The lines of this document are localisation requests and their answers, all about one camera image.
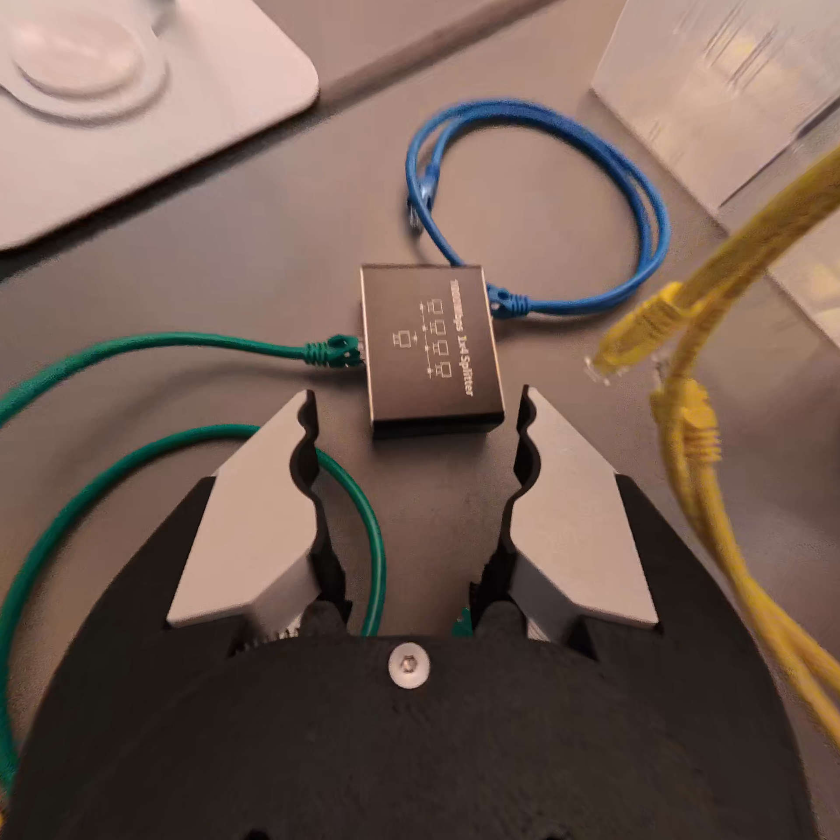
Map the white stand base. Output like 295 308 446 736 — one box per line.
0 0 320 253

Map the clear plastic bin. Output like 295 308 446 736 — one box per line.
591 0 840 349

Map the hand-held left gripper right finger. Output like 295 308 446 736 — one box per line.
468 385 662 642

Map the yellow ethernet cable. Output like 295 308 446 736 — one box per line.
584 144 840 749

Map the black ethernet splitter box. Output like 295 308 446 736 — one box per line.
360 264 506 439

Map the blue ethernet cable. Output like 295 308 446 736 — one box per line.
405 100 672 320

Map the green ethernet cable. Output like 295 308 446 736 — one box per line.
0 333 475 795

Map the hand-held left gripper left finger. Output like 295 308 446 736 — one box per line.
165 389 350 632

